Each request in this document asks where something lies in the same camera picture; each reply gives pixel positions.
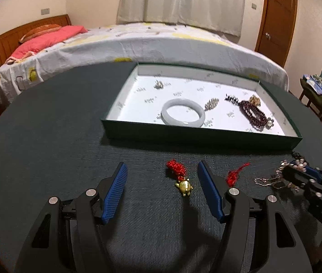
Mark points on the gold turtle charm red tassel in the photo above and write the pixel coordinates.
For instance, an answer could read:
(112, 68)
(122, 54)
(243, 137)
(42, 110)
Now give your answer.
(183, 186)

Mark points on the green shallow box white lining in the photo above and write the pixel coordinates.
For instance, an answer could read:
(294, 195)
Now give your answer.
(149, 105)

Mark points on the gold charm with red tassel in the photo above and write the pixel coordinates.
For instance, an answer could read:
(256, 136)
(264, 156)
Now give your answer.
(234, 176)

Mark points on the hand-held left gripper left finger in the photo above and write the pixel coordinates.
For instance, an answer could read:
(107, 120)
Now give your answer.
(115, 193)

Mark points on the wooden door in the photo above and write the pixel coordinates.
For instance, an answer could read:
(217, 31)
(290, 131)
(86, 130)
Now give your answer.
(277, 20)

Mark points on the olive green folded garment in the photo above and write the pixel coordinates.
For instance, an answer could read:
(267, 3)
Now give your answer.
(314, 96)

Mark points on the wall socket plate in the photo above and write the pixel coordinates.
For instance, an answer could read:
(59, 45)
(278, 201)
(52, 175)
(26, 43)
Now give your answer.
(45, 11)

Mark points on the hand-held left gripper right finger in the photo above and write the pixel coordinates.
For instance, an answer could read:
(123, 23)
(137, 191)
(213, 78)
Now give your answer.
(210, 190)

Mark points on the pile of light folded clothes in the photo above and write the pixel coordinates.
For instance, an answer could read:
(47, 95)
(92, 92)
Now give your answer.
(320, 84)

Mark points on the wooden headboard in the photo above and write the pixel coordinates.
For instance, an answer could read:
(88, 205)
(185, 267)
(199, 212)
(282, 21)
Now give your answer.
(10, 39)

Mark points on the silver flower brooch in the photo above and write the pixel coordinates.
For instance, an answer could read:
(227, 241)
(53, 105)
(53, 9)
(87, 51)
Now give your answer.
(158, 84)

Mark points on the white jade bangle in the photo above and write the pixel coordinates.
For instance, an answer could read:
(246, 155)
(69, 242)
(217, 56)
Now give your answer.
(183, 121)

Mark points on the orange pillow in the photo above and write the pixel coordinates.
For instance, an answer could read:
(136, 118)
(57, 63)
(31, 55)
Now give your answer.
(40, 31)

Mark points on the white curtain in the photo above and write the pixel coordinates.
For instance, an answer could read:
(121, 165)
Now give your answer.
(178, 0)

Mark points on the pink quilt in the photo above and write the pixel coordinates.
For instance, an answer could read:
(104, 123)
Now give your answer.
(44, 39)

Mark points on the bed with patterned white sheet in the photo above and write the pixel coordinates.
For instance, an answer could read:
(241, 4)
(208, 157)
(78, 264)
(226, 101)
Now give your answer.
(149, 42)

